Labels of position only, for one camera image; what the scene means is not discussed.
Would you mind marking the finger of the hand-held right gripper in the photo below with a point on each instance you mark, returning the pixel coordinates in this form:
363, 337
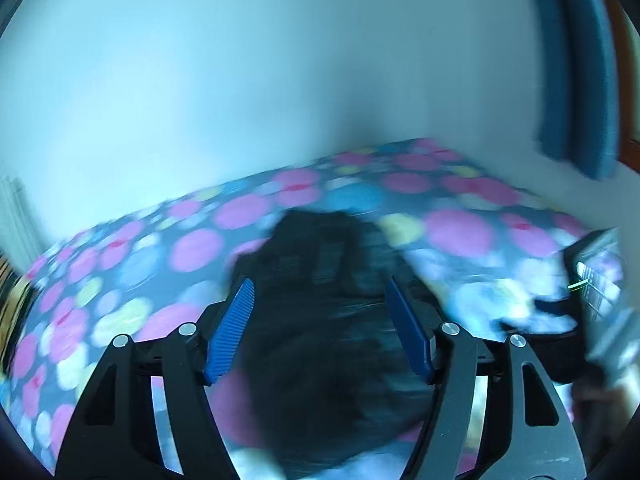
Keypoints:
545, 350

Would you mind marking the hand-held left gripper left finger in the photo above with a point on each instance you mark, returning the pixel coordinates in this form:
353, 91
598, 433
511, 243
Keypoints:
231, 330

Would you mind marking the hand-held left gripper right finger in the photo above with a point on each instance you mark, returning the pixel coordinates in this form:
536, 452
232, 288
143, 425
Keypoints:
410, 330

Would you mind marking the black puffer jacket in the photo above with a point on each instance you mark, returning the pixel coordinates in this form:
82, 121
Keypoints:
325, 320

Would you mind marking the dotted colourful bedspread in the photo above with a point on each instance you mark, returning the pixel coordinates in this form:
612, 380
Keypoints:
130, 260

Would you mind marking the blue curtain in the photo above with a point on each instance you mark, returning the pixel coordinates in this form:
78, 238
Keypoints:
575, 60

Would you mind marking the yellow patterned cloth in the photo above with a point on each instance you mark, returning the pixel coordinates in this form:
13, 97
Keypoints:
12, 285

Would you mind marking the brown wooden frame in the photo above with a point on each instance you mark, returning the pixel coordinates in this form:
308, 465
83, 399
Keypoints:
627, 85

